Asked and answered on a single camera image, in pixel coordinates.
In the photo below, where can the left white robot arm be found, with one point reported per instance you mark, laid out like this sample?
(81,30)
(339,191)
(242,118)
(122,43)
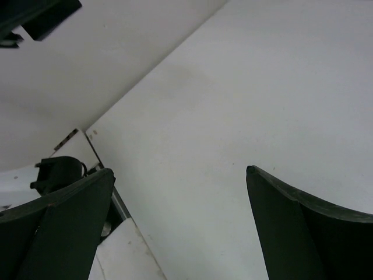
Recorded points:
(28,131)

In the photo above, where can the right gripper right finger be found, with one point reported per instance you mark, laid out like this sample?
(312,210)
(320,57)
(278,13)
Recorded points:
(305,237)

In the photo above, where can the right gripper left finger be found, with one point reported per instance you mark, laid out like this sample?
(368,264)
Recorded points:
(56,236)

